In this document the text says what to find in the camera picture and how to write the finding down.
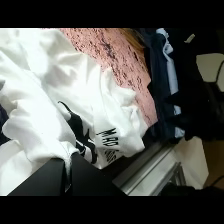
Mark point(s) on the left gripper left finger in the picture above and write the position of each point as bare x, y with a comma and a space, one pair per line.
43, 181

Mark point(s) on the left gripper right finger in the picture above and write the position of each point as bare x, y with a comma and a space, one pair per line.
90, 181

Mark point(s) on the white T-shirt with black print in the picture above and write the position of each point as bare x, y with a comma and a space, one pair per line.
50, 93

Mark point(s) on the dark navy garment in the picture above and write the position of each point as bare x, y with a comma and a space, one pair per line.
160, 86

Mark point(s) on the light blue garment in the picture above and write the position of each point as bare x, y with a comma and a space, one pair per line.
171, 73

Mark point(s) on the black garment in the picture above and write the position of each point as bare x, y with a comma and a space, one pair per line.
200, 100

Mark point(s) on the silver frame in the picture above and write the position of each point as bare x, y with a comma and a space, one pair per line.
150, 173

